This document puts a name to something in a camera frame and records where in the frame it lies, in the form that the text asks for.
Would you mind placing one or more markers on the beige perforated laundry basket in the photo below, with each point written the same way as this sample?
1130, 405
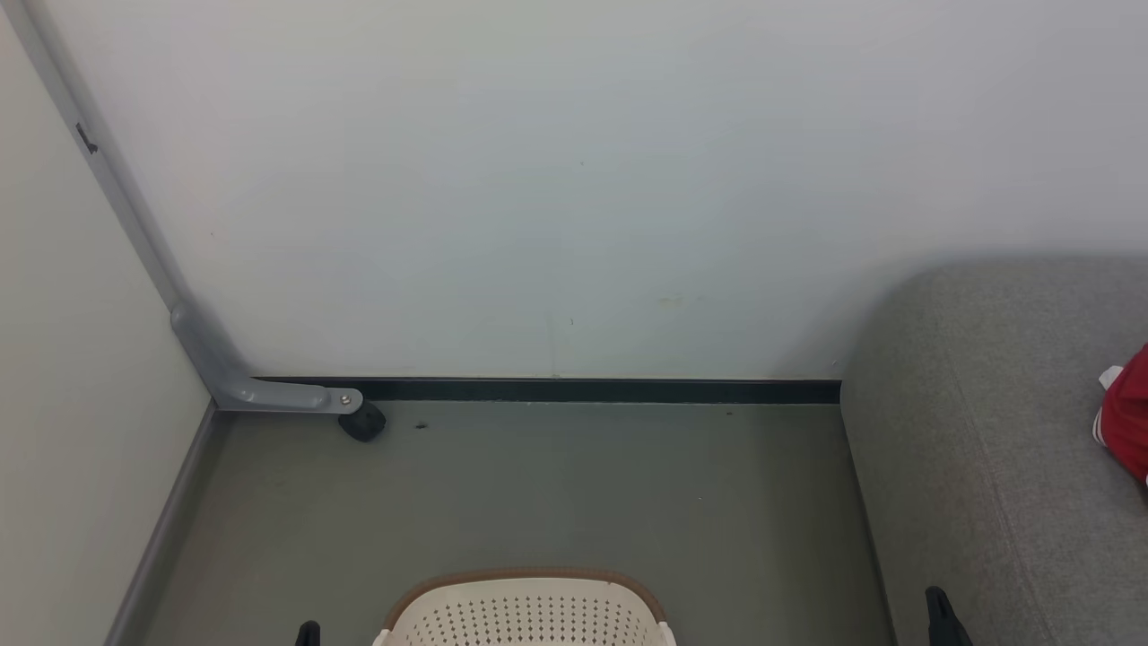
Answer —
525, 615

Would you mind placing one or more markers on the red and white striped garment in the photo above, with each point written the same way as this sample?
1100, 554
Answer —
1128, 417

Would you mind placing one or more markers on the grey fabric sofa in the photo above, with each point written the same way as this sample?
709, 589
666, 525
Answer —
987, 449

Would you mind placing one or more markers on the grey partition bottom rail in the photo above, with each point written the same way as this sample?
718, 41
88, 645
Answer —
161, 529

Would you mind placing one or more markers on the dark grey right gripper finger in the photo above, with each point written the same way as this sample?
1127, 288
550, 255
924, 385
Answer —
946, 624

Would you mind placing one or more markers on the dark wall baseboard strip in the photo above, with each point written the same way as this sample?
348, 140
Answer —
583, 390

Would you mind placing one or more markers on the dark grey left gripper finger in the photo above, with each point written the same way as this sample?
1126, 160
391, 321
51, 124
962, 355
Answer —
308, 634

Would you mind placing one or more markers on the grey metal partition frame leg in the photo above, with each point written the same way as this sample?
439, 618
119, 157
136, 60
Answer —
206, 359

